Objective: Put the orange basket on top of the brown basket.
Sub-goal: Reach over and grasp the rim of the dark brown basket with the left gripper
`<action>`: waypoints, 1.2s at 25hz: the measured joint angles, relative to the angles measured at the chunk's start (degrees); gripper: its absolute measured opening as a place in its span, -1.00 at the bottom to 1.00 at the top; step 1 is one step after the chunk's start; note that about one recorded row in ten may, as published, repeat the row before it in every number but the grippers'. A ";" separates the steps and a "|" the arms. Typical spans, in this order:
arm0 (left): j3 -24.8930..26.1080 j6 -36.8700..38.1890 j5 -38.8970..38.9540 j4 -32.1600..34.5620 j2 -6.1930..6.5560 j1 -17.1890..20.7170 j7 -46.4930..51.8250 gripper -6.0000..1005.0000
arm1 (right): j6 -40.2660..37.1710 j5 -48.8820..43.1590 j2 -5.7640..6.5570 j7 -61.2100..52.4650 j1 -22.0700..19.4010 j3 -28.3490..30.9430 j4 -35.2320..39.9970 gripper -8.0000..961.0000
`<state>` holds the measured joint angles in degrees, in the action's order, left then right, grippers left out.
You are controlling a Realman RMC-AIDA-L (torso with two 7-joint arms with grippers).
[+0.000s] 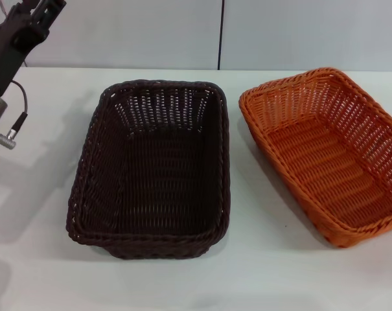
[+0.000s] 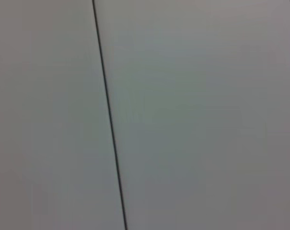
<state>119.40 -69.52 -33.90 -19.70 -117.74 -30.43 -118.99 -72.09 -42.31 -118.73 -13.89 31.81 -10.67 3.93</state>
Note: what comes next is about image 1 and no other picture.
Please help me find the dark brown wicker basket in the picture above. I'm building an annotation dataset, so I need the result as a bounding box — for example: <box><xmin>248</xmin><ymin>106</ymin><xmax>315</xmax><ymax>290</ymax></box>
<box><xmin>65</xmin><ymin>79</ymin><xmax>232</xmax><ymax>261</ymax></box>

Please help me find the grey cable with metal plug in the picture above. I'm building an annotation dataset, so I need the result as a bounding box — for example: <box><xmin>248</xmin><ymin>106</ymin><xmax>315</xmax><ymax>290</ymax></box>
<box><xmin>0</xmin><ymin>80</ymin><xmax>29</xmax><ymax>150</ymax></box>

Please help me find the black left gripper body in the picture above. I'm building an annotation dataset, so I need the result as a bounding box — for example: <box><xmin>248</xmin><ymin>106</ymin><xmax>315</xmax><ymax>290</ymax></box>
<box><xmin>0</xmin><ymin>5</ymin><xmax>51</xmax><ymax>97</ymax></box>

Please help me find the black vertical wall strip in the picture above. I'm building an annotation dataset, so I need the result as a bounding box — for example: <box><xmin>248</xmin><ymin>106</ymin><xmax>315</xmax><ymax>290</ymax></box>
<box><xmin>217</xmin><ymin>0</ymin><xmax>225</xmax><ymax>71</ymax></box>

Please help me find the orange wicker basket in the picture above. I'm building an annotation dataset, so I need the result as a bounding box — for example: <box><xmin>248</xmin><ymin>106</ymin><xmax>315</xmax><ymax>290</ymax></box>
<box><xmin>238</xmin><ymin>67</ymin><xmax>392</xmax><ymax>249</ymax></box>

